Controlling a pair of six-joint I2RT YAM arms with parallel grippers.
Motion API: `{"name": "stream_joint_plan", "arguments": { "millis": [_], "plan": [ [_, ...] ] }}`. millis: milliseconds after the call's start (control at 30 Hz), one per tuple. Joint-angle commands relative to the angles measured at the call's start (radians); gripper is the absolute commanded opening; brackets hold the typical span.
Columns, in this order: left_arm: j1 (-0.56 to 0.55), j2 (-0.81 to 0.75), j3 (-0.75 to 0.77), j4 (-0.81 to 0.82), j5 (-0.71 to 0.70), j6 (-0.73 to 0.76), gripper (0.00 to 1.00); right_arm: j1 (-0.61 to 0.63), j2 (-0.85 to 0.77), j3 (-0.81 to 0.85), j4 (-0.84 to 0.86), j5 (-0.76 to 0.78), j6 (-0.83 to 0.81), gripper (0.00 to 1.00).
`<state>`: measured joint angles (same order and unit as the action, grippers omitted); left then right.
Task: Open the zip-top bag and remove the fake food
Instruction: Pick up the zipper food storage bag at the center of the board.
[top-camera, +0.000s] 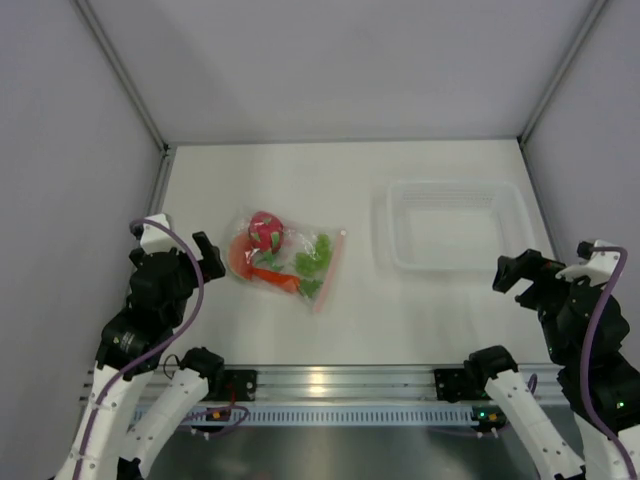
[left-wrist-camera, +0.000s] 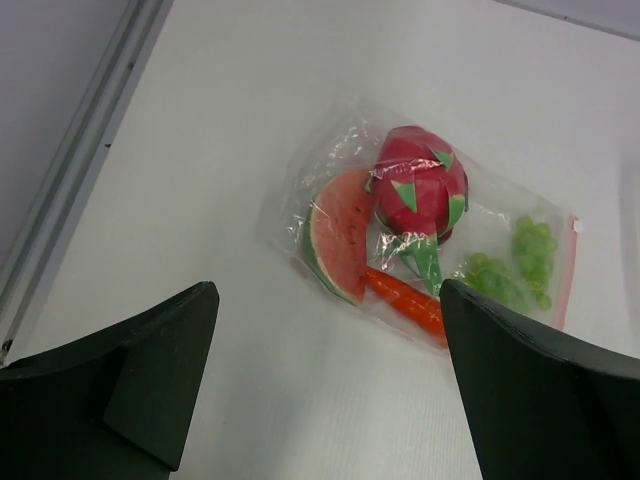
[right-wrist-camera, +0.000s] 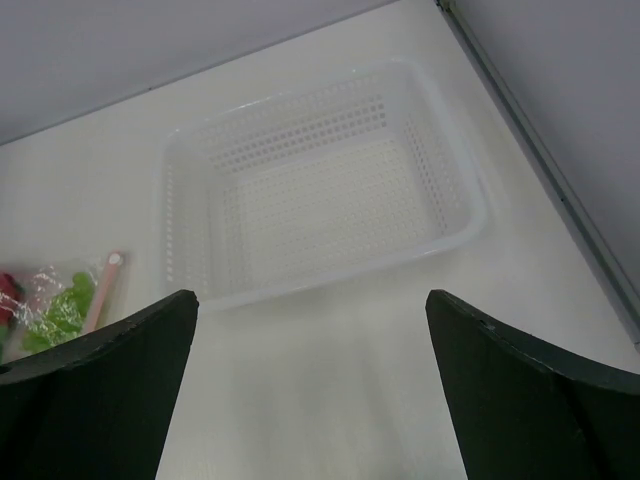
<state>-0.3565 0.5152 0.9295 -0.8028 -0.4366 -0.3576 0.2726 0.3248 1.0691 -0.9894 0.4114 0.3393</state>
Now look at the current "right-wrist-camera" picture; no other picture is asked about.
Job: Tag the aluminium frame post right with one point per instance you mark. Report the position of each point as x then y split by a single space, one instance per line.
593 247

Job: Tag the white perforated plastic basket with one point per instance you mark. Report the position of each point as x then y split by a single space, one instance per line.
359 173

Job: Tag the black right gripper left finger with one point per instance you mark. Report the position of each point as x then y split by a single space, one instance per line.
98 406

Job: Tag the clear zip top bag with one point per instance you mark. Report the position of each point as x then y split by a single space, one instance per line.
46 305

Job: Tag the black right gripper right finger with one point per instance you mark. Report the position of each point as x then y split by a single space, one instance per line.
523 408

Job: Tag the red fake food piece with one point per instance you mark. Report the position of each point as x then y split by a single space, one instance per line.
11 297

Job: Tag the green fake grapes bunch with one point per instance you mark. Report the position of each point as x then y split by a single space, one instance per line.
63 319

